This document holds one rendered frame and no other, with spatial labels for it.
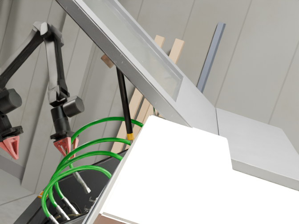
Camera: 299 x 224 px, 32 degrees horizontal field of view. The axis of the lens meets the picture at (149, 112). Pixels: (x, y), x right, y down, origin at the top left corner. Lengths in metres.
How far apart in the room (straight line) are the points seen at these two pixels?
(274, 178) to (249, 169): 0.07
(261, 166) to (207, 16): 2.40
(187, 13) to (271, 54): 0.69
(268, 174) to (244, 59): 2.25
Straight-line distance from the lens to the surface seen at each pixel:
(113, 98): 4.06
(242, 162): 1.44
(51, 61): 2.13
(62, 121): 1.93
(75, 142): 1.93
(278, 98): 3.59
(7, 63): 2.34
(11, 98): 1.73
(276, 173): 1.45
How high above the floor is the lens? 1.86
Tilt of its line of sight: 13 degrees down
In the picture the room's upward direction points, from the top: 18 degrees clockwise
